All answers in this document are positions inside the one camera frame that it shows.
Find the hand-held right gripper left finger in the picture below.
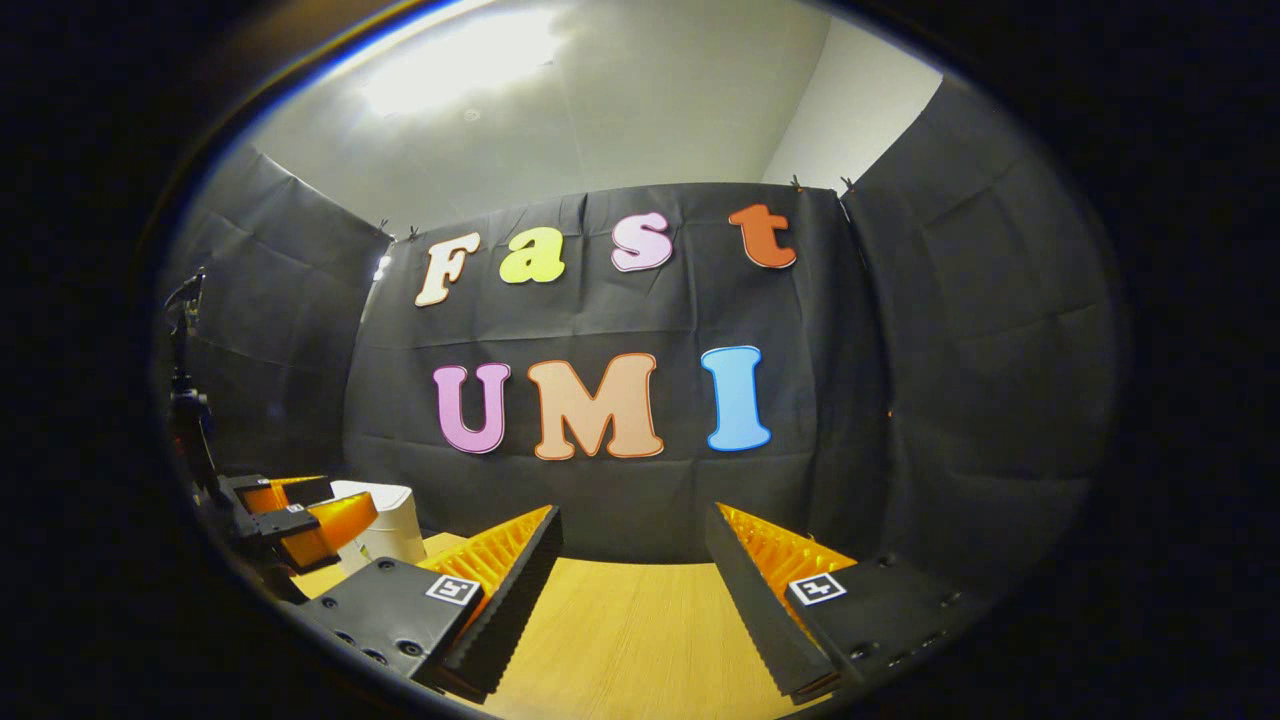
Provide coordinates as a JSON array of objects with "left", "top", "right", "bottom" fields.
[{"left": 298, "top": 504, "right": 564, "bottom": 704}]

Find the wooden desktop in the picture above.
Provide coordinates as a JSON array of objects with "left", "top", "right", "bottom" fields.
[{"left": 290, "top": 532, "right": 851, "bottom": 720}]

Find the black backdrop cloth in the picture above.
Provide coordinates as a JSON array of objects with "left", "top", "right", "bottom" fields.
[{"left": 155, "top": 75, "right": 1131, "bottom": 601}]

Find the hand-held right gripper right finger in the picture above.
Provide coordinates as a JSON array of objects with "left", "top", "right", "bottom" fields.
[{"left": 705, "top": 502, "right": 991, "bottom": 704}]

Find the white desktop garbage bin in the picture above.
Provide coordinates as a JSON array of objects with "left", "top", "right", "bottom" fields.
[{"left": 328, "top": 480, "right": 429, "bottom": 573}]

